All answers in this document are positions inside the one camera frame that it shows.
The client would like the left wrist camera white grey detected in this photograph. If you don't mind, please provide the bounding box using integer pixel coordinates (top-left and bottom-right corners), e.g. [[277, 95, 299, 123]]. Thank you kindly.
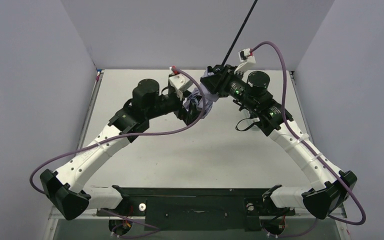
[[168, 66, 193, 100]]

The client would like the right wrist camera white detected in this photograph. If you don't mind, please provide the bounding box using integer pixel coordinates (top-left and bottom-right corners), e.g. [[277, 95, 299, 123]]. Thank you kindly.
[[234, 48, 256, 74]]

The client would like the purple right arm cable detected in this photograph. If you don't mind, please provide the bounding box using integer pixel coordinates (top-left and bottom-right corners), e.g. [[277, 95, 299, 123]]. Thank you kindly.
[[249, 41, 367, 239]]

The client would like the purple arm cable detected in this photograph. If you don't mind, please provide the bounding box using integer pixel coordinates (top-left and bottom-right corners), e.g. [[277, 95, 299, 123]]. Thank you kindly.
[[29, 67, 208, 239], [249, 41, 367, 239]]

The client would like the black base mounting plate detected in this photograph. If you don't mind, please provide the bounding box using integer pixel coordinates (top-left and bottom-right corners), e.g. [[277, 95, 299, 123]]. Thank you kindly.
[[112, 186, 295, 232]]

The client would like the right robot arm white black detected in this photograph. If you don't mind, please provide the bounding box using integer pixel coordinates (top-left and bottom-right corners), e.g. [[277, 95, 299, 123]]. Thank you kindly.
[[200, 65, 357, 220]]

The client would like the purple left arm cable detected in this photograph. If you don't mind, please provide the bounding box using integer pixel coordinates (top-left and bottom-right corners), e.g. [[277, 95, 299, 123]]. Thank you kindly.
[[29, 67, 208, 239]]

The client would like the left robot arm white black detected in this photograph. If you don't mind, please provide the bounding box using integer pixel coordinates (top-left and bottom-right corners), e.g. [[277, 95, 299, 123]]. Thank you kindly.
[[39, 76, 208, 220]]

